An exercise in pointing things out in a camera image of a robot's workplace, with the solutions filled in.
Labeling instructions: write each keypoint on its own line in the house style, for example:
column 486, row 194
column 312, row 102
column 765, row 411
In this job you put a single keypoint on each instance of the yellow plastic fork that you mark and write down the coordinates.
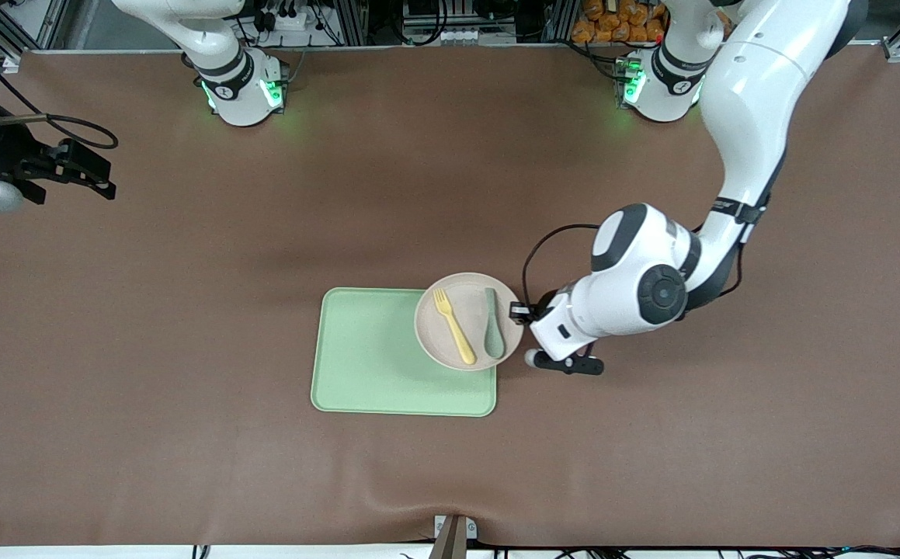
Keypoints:
column 456, row 334

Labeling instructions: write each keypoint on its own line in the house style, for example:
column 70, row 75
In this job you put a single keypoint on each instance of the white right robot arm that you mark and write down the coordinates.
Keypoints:
column 236, row 93

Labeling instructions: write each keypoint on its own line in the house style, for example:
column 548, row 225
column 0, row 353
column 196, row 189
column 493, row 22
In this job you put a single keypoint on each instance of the grey-green plastic spoon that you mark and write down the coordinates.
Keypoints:
column 494, row 341

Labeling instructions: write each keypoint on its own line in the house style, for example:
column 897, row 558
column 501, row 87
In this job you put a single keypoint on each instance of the white power strip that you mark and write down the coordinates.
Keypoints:
column 286, row 19

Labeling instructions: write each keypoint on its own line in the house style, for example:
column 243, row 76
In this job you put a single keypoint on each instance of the light green rectangular tray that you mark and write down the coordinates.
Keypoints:
column 364, row 365

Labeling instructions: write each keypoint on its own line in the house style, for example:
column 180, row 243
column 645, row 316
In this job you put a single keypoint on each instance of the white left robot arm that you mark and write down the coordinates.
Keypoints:
column 760, row 93

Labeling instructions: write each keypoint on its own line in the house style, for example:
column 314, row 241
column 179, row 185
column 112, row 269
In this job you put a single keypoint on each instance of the metal table edge bracket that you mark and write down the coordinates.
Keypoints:
column 453, row 532

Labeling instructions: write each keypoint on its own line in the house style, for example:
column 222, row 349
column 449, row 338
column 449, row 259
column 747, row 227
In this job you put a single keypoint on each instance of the brown table cover sheet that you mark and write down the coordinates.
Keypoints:
column 185, row 310

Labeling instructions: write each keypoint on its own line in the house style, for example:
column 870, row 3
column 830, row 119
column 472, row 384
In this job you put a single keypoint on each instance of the beige round plate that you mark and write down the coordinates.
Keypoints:
column 434, row 334

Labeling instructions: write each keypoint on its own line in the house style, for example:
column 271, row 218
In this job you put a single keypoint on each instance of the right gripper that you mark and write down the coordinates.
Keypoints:
column 1, row 153

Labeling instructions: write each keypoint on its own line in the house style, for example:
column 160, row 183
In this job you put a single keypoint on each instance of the orange round food pile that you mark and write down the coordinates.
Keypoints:
column 613, row 23

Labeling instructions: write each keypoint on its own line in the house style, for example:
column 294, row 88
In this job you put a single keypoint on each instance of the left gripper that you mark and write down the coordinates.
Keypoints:
column 545, row 303

